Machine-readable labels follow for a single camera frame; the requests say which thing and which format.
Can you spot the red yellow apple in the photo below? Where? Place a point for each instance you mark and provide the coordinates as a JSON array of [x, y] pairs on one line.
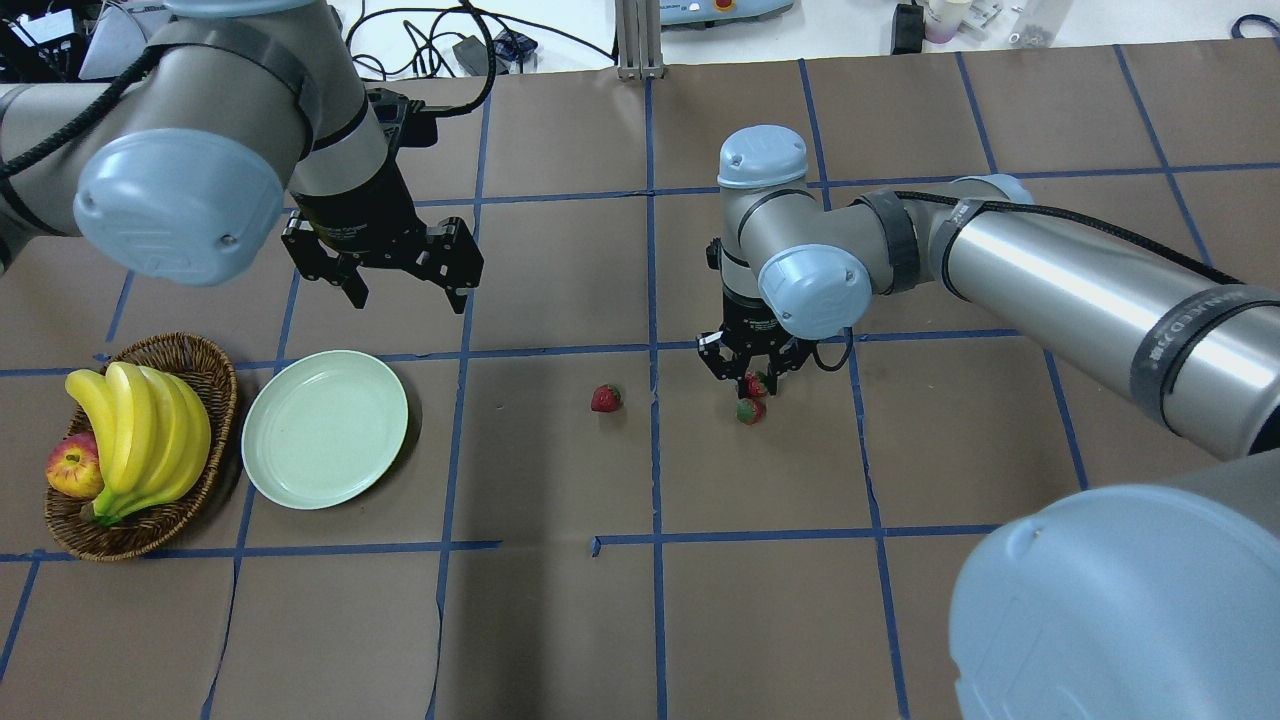
[[74, 468]]

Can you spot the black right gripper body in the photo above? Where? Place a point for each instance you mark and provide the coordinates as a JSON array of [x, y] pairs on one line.
[[741, 314]]

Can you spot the brown wicker basket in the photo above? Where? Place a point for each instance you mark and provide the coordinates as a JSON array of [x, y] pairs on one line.
[[205, 368]]

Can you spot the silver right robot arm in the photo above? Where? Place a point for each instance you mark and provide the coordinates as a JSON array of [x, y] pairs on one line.
[[1141, 601]]

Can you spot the red strawberry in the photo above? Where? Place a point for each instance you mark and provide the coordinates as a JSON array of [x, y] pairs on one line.
[[753, 385], [749, 411], [606, 399]]

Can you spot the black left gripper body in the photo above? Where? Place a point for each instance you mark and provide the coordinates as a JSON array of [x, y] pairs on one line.
[[362, 212]]

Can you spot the light green plate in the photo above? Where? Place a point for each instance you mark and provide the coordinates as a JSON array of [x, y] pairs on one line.
[[324, 429]]

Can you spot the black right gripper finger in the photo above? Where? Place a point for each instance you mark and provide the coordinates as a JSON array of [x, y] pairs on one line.
[[730, 375], [773, 378]]

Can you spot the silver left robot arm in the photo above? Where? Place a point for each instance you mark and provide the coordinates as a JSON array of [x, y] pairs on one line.
[[177, 169]]

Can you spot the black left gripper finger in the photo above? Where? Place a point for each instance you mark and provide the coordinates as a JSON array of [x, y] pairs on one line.
[[354, 288], [457, 296]]

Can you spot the black power adapter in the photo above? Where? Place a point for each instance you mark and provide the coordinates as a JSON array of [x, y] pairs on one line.
[[907, 29]]

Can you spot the yellow banana bunch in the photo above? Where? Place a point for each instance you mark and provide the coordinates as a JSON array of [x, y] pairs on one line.
[[154, 437]]

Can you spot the aluminium frame post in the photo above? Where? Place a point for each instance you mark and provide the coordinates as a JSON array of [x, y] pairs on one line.
[[637, 35]]

